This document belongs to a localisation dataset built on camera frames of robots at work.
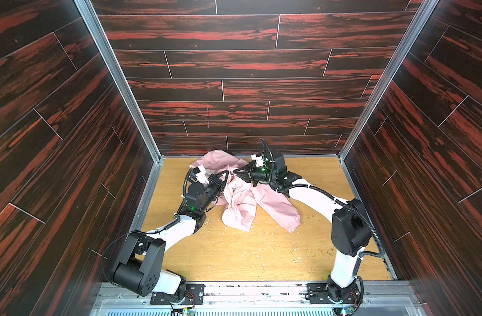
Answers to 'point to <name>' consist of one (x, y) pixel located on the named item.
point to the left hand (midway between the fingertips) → (231, 171)
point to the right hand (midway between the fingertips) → (234, 168)
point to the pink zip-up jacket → (240, 199)
